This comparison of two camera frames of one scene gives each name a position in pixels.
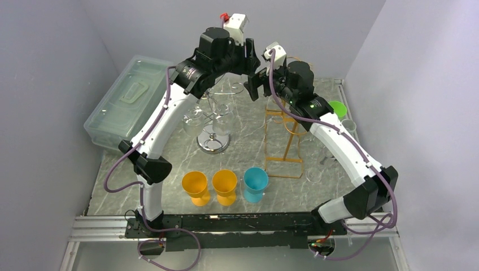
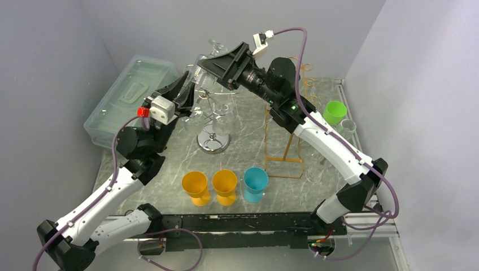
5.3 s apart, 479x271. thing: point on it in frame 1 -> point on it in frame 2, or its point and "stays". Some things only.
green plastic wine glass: (339, 108) stays
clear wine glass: (349, 125) stays
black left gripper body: (241, 64) -> (179, 113)
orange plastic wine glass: (224, 183) stays
